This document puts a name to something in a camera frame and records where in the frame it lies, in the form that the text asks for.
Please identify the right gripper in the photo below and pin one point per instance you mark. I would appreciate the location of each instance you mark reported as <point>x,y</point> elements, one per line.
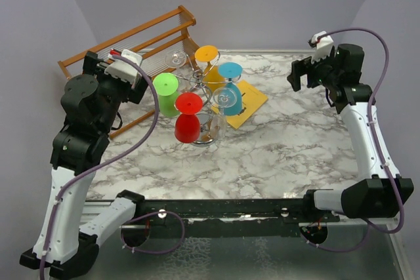
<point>305,67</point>

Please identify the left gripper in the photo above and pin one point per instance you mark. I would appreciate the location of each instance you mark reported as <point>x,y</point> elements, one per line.
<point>96,68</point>

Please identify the green plastic wine glass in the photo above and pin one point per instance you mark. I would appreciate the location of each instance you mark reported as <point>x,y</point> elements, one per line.
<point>166,86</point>

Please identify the clear wine glass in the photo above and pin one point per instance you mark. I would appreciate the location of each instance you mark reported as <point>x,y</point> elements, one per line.
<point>221,112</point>
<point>176,59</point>

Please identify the red plastic wine glass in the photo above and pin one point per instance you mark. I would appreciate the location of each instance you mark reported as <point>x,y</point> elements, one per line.
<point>187,126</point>

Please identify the orange plastic wine glass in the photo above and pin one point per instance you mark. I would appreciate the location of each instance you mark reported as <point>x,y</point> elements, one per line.
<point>209,56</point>

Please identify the chrome wine glass rack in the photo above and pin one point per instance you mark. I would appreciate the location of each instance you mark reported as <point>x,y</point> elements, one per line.
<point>206,114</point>

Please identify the blue plastic wine glass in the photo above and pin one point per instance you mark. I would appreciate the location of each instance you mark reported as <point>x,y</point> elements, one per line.
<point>230,71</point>

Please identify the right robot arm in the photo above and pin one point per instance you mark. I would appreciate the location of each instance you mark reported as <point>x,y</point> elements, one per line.
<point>375,195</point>

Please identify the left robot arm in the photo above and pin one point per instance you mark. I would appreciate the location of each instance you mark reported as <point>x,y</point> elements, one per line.
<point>66,248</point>

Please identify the wooden shelf rack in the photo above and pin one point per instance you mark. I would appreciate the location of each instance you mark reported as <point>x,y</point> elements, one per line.
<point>153,40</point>

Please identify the yellow paper booklet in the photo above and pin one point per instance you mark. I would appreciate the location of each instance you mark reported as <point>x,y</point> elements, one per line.
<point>252,100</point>

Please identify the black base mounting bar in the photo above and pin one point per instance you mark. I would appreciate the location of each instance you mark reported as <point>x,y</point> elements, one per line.
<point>216,218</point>

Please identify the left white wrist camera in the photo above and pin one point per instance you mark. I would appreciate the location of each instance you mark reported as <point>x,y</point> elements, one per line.
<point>121,70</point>

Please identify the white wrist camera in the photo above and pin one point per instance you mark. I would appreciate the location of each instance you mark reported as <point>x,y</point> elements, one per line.
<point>121,70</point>
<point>323,44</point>

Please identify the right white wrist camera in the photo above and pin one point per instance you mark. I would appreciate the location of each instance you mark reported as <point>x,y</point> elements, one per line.
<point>323,44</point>

